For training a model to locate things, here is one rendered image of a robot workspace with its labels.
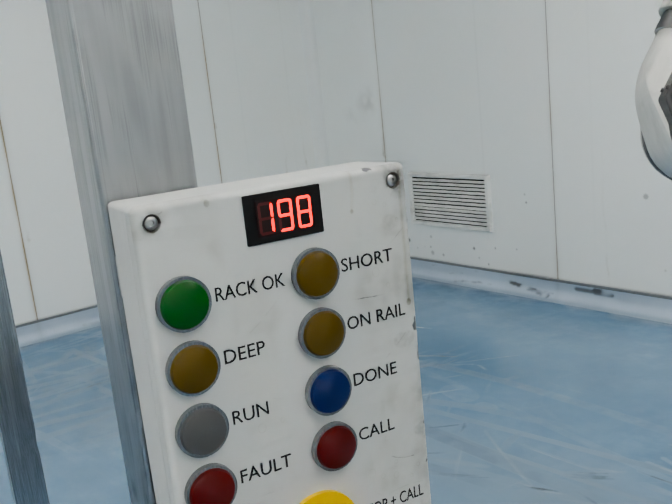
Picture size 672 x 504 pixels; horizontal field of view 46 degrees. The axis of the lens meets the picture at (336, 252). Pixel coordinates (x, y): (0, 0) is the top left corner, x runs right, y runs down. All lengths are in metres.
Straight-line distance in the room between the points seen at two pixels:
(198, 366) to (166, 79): 0.17
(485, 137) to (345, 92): 1.12
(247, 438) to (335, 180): 0.16
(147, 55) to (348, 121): 4.46
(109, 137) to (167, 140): 0.03
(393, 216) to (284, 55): 4.56
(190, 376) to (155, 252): 0.07
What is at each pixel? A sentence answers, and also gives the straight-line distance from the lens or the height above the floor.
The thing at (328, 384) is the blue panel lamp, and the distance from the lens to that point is 0.47.
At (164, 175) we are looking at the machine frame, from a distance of 0.48.
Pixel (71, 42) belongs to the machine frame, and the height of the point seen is 1.17.
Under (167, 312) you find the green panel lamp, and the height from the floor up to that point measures 1.03.
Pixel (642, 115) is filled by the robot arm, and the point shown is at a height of 1.09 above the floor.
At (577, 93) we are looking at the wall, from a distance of 3.78.
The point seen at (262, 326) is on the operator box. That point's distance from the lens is 0.45.
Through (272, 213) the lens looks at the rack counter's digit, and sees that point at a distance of 0.44.
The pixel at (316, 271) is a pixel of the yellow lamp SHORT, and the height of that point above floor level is 1.03.
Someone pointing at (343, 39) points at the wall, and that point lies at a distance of 4.90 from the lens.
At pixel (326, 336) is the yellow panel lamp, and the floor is 0.99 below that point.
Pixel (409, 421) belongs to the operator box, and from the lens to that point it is 0.52.
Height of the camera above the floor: 1.14
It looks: 12 degrees down
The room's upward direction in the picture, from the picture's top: 6 degrees counter-clockwise
